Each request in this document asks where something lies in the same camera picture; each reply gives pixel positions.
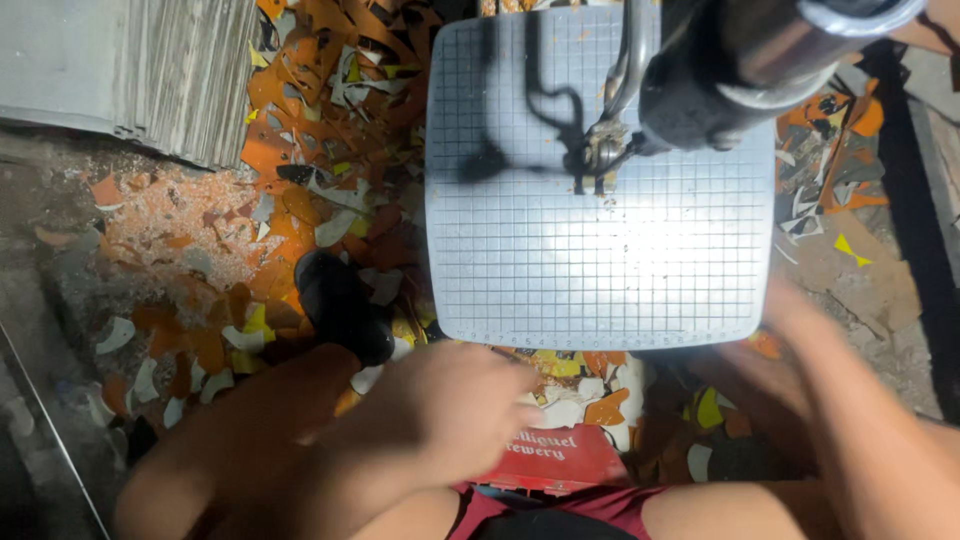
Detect person's left hand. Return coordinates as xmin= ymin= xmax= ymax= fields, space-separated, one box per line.
xmin=324 ymin=341 xmax=546 ymax=490

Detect person's right hand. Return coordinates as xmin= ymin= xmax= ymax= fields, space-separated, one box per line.
xmin=708 ymin=279 xmax=835 ymax=423

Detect red plastic crate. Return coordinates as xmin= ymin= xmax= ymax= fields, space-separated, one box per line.
xmin=466 ymin=422 xmax=633 ymax=498

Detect maroon shorts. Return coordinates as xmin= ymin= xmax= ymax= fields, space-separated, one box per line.
xmin=448 ymin=483 xmax=670 ymax=540

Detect brown cardboard piece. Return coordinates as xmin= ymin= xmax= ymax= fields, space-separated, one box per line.
xmin=778 ymin=212 xmax=924 ymax=340

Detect yellow scrap piece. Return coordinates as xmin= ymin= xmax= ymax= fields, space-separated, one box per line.
xmin=833 ymin=231 xmax=876 ymax=270

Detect grey gridded machine table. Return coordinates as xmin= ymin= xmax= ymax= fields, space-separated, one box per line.
xmin=424 ymin=3 xmax=778 ymax=353

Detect person's right leg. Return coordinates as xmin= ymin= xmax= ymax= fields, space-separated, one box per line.
xmin=641 ymin=480 xmax=852 ymax=540

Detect person's leg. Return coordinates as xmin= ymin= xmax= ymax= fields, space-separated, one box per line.
xmin=114 ymin=343 xmax=363 ymax=540
xmin=641 ymin=480 xmax=852 ymax=540

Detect black sandal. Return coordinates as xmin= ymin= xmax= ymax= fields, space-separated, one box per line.
xmin=294 ymin=250 xmax=396 ymax=369

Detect heap of orange white scraps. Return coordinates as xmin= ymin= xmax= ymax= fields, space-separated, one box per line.
xmin=772 ymin=75 xmax=894 ymax=243
xmin=33 ymin=0 xmax=762 ymax=489

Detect black chrome machine head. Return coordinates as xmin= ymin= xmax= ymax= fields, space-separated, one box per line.
xmin=637 ymin=0 xmax=931 ymax=156

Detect person's left leg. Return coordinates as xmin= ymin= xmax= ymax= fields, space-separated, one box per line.
xmin=114 ymin=343 xmax=363 ymax=540

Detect stack of grey sheets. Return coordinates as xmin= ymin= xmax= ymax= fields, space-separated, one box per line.
xmin=0 ymin=0 xmax=261 ymax=171

